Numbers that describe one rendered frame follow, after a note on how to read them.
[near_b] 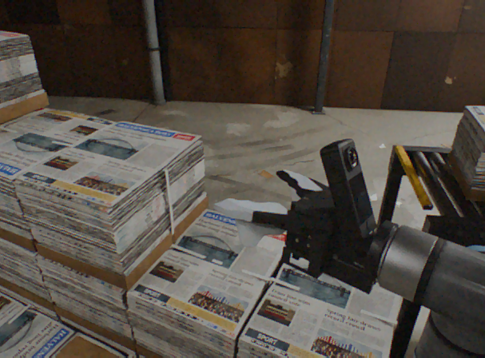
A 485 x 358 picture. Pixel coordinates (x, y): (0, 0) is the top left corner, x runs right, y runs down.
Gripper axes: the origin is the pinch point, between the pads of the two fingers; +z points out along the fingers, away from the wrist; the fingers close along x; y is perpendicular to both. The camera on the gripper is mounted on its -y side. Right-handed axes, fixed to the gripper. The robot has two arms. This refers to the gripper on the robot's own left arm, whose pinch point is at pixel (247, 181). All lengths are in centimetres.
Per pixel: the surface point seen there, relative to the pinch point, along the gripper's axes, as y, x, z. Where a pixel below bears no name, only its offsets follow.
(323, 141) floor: 87, 277, 108
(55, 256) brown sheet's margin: 38, -2, 54
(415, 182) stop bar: 29, 94, -6
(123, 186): 16.0, 6.7, 36.7
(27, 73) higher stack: 3, 19, 97
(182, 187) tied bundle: 23, 26, 38
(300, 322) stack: 38.3, 19.9, -3.6
